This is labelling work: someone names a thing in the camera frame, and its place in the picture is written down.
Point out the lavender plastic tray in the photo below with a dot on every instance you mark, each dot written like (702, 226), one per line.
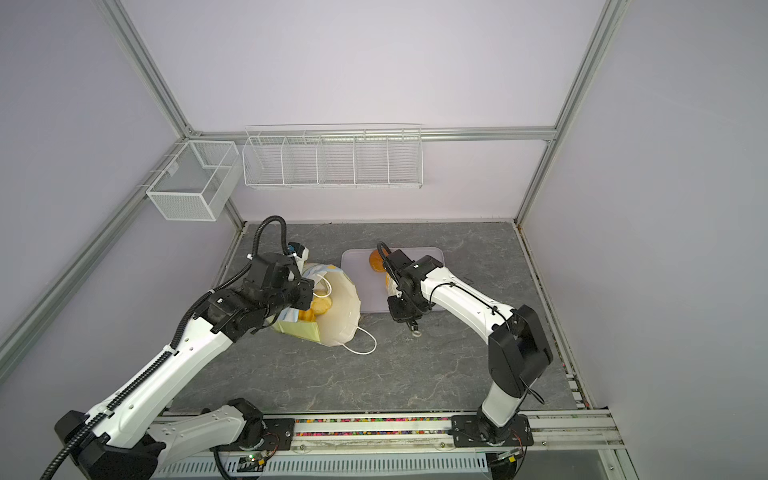
(371, 285)

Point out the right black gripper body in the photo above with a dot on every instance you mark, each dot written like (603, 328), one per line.
(403, 309)

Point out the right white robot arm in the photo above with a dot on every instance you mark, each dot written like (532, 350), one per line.
(518, 349)

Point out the long white wire rack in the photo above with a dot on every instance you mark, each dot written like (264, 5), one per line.
(333, 156)

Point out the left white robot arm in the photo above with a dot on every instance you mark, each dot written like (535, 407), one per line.
(118, 439)

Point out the round brown fake bun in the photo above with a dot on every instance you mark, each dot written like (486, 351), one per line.
(376, 262)

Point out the yellow fake bread in bag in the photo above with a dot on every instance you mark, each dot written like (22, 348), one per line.
(319, 306)

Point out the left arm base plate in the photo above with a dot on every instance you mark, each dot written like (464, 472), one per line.
(270, 434)

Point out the green paper gift bag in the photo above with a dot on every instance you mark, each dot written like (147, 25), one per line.
(332, 320)

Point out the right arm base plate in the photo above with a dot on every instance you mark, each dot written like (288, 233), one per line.
(475, 431)

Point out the white vented cable duct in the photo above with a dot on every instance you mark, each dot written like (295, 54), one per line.
(340, 466)

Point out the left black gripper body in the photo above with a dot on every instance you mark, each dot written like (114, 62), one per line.
(293, 296)

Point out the small white mesh basket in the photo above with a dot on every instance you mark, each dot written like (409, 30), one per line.
(198, 181)

